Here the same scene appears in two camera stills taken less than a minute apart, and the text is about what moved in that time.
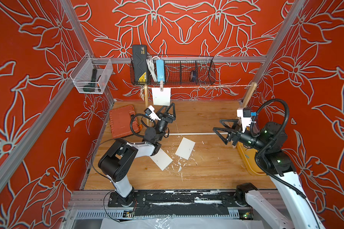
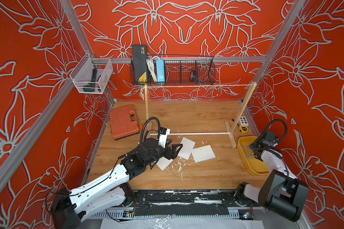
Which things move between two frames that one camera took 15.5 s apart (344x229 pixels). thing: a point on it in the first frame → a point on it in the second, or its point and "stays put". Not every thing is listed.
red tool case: (120, 118) stays put
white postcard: (161, 98) → (203, 153)
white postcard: (161, 159) stays put
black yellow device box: (140, 63) stays put
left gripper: (167, 119) → (173, 154)
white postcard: (185, 148) stays put
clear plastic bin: (91, 74) stays put
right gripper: (237, 137) → (254, 144)
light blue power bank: (160, 70) stays put
